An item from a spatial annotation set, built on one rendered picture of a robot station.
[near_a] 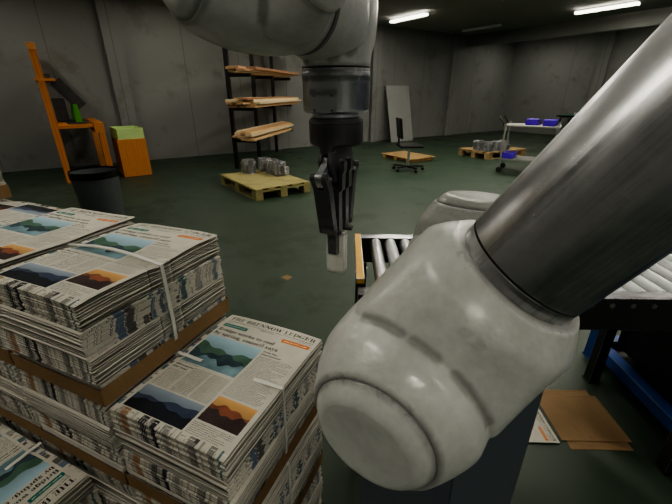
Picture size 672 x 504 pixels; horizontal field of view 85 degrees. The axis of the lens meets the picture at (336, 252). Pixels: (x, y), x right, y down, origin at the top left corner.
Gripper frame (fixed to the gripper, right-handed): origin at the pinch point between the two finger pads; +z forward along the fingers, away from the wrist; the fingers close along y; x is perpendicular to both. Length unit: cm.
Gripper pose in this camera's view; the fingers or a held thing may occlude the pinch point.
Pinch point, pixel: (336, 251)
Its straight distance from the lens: 58.6
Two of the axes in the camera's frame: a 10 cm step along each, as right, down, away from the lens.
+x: 9.2, 1.5, -3.7
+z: 0.1, 9.2, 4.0
